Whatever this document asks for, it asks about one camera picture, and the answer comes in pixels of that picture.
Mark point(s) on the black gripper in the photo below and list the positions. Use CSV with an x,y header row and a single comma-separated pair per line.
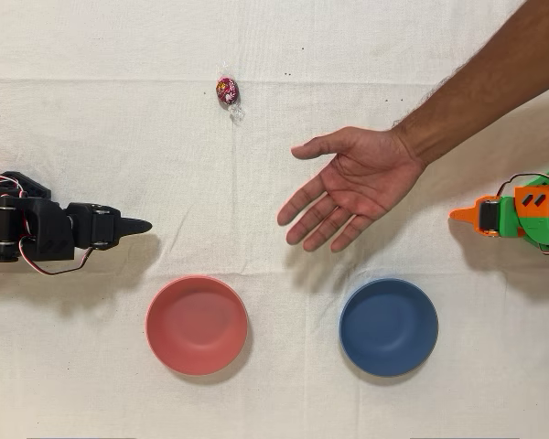
x,y
102,223

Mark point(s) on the orange green gripper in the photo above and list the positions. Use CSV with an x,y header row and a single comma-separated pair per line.
x,y
489,215

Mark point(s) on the red candy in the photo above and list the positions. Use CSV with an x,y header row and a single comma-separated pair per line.
x,y
227,90

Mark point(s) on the person's bare forearm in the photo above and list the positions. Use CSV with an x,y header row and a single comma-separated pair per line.
x,y
485,78

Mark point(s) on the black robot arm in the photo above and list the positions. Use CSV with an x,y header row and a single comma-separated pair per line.
x,y
46,228

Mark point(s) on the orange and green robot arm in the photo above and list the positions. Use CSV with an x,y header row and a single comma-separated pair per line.
x,y
512,224

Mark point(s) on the person's bare hand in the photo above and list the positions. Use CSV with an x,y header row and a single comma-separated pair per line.
x,y
361,178

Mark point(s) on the pink bowl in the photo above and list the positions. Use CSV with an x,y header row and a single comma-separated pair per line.
x,y
196,324

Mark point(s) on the blue bowl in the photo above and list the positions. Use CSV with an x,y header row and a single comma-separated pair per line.
x,y
389,327

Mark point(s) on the white tablecloth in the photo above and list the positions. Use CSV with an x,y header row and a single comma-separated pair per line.
x,y
274,407

